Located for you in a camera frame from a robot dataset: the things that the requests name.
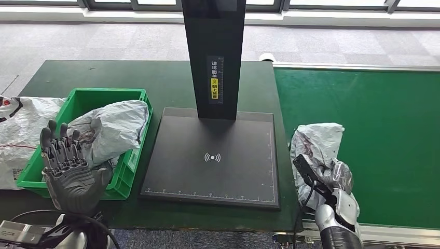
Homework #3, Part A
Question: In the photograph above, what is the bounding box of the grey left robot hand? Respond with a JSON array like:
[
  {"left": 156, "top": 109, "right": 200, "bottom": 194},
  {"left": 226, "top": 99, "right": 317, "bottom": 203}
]
[{"left": 39, "top": 119, "right": 111, "bottom": 215}]

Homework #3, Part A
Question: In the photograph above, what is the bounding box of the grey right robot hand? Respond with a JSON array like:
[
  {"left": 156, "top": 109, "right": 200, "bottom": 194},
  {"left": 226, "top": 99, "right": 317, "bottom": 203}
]
[{"left": 318, "top": 158, "right": 355, "bottom": 196}]

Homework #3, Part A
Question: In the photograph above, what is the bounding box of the green conveyor belt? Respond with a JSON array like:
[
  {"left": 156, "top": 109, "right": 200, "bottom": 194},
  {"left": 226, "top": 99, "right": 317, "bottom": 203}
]
[{"left": 273, "top": 67, "right": 440, "bottom": 230}]

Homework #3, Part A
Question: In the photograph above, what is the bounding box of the black inbound scanner machine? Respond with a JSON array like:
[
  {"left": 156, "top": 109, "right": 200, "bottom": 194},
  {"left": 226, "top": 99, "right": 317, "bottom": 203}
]
[{"left": 140, "top": 0, "right": 281, "bottom": 210}]

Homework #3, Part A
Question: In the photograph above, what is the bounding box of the white woven sack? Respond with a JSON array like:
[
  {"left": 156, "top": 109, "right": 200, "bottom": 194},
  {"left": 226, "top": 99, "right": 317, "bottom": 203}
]
[{"left": 0, "top": 96, "right": 66, "bottom": 191}]

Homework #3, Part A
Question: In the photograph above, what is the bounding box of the green plastic crate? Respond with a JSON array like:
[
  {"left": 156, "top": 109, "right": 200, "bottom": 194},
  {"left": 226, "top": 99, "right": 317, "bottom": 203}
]
[{"left": 16, "top": 87, "right": 154, "bottom": 201}]

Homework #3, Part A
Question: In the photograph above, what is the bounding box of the black yellow column sticker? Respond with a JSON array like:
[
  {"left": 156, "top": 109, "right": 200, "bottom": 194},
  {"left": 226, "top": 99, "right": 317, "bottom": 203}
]
[{"left": 206, "top": 55, "right": 224, "bottom": 104}]

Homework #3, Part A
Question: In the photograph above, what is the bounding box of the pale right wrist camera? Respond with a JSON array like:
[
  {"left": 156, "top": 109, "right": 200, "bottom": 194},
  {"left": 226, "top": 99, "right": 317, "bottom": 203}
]
[{"left": 292, "top": 154, "right": 333, "bottom": 198}]

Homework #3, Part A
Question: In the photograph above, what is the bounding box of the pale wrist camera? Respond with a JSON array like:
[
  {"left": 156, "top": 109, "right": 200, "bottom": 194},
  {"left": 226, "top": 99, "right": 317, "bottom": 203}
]
[
  {"left": 0, "top": 219, "right": 47, "bottom": 246},
  {"left": 292, "top": 154, "right": 333, "bottom": 198}
]

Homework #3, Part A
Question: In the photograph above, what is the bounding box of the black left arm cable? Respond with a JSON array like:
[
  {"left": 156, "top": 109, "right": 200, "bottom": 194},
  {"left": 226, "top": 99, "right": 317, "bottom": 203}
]
[{"left": 10, "top": 209, "right": 121, "bottom": 249}]

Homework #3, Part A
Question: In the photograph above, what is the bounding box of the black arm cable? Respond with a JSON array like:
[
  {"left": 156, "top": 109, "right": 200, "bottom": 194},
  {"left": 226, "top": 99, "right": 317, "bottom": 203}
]
[
  {"left": 10, "top": 209, "right": 121, "bottom": 249},
  {"left": 292, "top": 182, "right": 317, "bottom": 249}
]

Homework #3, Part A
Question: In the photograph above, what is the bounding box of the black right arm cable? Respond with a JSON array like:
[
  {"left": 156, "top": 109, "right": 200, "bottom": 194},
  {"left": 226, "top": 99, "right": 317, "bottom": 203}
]
[{"left": 292, "top": 182, "right": 317, "bottom": 249}]

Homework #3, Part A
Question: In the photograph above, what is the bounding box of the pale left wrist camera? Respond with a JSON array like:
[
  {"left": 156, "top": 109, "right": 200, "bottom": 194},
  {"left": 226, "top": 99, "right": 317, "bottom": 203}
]
[{"left": 0, "top": 219, "right": 47, "bottom": 246}]

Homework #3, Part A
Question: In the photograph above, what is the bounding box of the aluminium conveyor frame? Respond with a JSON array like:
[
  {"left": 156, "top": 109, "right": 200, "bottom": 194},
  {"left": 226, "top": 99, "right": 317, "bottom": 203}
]
[{"left": 271, "top": 61, "right": 440, "bottom": 249}]

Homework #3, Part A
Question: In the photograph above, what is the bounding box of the dark window frame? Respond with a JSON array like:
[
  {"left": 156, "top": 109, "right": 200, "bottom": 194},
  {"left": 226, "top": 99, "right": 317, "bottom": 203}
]
[{"left": 0, "top": 0, "right": 440, "bottom": 12}]

